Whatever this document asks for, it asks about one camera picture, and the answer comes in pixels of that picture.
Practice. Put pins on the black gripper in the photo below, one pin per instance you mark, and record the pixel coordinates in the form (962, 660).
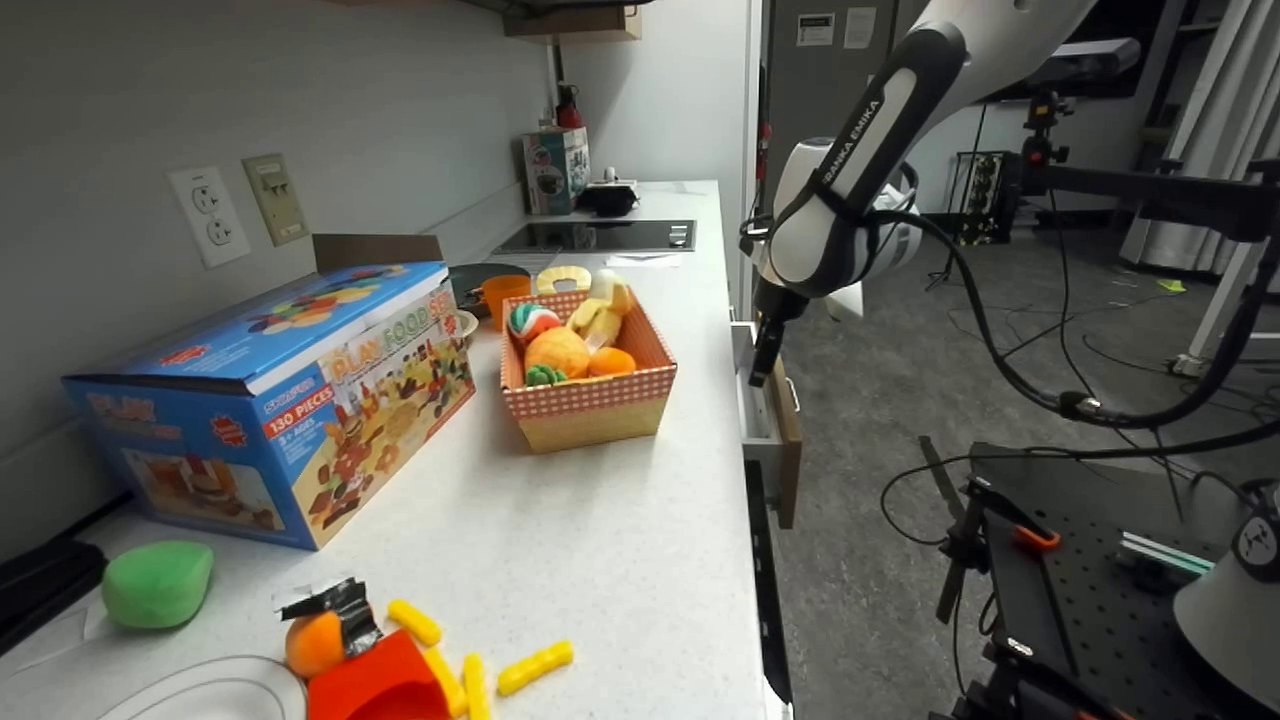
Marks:
(781, 309)

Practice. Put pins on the wooden front white drawer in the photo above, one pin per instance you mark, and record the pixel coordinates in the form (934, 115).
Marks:
(785, 465)

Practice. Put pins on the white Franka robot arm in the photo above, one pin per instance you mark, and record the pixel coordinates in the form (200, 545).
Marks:
(826, 245)

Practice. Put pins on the small orange toy fruit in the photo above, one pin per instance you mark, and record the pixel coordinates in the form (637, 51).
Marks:
(613, 360)

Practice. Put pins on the yellow toy food piece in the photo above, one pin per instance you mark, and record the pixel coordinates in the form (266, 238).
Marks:
(597, 323)

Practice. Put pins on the checkered cardboard food basket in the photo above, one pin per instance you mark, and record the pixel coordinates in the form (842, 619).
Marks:
(587, 405)

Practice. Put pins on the black glass stovetop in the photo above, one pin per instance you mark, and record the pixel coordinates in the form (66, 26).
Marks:
(600, 238)

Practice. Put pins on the large orange toy fruit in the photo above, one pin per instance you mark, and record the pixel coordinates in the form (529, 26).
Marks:
(558, 353)

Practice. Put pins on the green toy vegetable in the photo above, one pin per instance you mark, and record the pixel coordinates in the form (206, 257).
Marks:
(544, 378)

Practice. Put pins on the black built-in appliance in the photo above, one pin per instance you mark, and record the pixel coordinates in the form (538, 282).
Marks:
(767, 586)

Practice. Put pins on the red white green toy slice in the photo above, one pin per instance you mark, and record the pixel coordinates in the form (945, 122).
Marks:
(532, 323)

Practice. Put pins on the orange plastic cup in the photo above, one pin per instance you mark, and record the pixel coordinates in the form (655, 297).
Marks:
(505, 302)

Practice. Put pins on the black equipment rack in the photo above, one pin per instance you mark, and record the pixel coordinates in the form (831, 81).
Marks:
(987, 203)

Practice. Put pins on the grey door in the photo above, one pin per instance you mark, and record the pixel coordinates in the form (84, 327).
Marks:
(785, 81)

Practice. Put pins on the green red cardboard box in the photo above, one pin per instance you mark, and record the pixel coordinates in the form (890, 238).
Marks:
(553, 175)

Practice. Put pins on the dark grey round pan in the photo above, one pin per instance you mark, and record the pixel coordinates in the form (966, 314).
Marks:
(472, 276)

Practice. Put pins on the black clamp orange grip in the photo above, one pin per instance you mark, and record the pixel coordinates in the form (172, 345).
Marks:
(1036, 537)

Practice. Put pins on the white paper notice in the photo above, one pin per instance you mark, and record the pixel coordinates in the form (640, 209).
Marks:
(860, 31)
(818, 31)

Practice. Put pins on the yellow toy fry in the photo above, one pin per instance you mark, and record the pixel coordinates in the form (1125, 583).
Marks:
(532, 664)
(479, 680)
(412, 621)

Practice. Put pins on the dark brown board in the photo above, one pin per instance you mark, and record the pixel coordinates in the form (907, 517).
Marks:
(374, 249)

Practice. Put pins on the yellow floor marker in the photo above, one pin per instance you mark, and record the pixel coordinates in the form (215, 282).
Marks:
(1171, 286)

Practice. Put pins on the black breadboard table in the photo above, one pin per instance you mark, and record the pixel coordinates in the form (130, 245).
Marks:
(1093, 613)

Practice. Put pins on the black horizontal boom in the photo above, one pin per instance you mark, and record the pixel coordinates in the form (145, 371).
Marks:
(1172, 203)

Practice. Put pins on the white stand legs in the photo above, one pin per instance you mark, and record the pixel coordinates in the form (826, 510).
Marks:
(1205, 327)

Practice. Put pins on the teal pen tool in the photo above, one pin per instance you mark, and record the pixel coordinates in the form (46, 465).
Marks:
(1164, 553)

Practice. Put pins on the blue toy food box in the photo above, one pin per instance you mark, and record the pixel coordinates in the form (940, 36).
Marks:
(266, 400)

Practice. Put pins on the red fries container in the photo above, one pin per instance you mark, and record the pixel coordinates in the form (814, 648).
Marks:
(382, 686)

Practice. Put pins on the white curtain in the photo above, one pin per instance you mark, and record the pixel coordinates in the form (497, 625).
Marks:
(1213, 107)

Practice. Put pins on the black round gauge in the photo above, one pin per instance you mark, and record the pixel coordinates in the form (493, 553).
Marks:
(1259, 540)

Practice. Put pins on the black orange toy figure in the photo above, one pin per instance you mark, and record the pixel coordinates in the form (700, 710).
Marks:
(316, 643)

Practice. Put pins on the grey round dome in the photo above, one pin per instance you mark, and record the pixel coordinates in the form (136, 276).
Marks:
(1234, 633)

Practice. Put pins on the green round toy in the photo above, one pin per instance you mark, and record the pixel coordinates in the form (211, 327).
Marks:
(157, 586)

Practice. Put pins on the white round plate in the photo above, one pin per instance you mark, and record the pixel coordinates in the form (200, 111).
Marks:
(200, 693)

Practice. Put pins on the black camera tripod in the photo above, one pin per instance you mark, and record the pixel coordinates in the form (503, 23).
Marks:
(1044, 132)

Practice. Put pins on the grey stereo camera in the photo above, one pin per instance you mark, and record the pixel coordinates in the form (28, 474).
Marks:
(1107, 65)

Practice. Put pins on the beige wall switch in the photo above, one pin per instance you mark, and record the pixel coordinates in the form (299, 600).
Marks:
(276, 203)

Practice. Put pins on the white wall power outlet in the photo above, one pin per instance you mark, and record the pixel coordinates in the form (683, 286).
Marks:
(211, 217)

